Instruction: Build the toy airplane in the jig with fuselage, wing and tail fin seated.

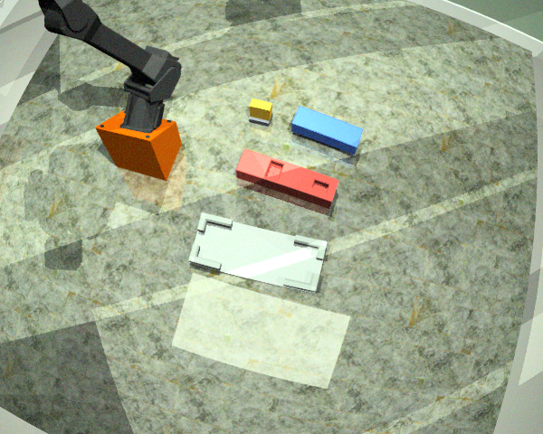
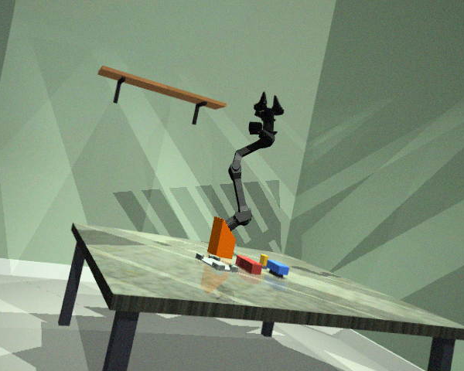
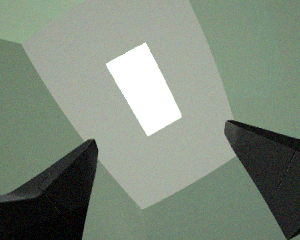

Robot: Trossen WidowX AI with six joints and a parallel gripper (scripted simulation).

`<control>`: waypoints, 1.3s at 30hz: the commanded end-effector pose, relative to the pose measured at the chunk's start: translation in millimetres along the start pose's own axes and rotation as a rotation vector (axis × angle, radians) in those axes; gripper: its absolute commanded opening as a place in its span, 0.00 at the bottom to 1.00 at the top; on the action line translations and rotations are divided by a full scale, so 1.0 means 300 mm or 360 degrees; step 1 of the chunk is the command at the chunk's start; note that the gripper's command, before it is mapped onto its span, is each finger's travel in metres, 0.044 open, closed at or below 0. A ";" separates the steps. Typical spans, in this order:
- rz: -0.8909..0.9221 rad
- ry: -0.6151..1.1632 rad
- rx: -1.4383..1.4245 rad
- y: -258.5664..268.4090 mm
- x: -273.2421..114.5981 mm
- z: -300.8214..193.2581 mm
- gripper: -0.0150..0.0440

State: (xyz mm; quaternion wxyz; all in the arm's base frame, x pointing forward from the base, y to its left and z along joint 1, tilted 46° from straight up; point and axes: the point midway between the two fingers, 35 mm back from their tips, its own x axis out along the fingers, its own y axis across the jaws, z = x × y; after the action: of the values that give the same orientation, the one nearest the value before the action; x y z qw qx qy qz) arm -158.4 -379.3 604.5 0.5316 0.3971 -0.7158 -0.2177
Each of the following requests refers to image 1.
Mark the red toy airplane fuselage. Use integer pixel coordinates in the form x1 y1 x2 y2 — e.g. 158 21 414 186
236 149 338 209

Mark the grey rectangular frame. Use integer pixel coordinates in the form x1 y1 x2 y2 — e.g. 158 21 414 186
249 112 273 127

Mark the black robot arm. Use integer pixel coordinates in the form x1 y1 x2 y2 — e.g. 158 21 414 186
38 0 182 134

